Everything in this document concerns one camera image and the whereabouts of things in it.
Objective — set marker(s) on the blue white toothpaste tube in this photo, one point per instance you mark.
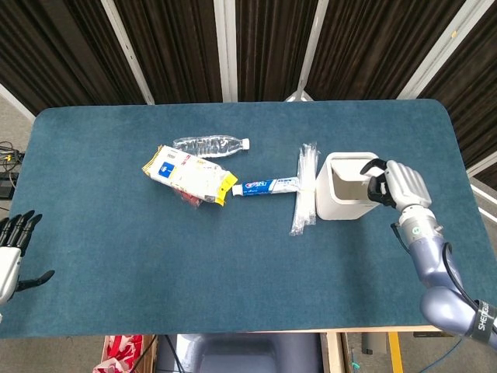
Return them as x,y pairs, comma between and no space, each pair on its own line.
264,186

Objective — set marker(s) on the white partition frame post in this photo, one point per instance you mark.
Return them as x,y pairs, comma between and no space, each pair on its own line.
437,48
226,50
314,39
128,50

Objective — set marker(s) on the white square container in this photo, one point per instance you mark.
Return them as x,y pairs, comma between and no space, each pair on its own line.
330,194

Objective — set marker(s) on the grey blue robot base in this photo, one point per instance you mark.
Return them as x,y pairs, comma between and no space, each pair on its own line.
240,357

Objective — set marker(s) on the clear plastic water bottle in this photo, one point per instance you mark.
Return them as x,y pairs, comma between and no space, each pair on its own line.
209,145

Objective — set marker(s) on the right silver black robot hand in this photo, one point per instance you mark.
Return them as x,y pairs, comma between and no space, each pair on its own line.
407,186

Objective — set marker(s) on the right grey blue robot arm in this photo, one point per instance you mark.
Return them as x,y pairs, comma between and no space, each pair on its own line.
431,264

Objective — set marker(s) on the dark brown pleated curtain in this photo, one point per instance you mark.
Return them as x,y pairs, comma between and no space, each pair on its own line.
182,46

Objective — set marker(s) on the blue velvet table cover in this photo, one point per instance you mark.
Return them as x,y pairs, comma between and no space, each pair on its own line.
233,272

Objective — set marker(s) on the bundle of wrapped clear straws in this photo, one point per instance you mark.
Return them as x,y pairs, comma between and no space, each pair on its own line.
304,202

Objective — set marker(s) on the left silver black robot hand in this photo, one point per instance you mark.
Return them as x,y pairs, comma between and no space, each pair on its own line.
9,264

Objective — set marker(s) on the clear plastic box red contents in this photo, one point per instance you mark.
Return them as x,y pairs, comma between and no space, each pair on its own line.
192,199

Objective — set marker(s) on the red white plastic bag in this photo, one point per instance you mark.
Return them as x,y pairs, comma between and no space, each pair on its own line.
120,349

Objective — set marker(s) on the black floor power box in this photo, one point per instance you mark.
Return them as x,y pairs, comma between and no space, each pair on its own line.
5,186

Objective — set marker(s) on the white yellow paper cup package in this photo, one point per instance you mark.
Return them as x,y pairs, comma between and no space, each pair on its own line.
182,171

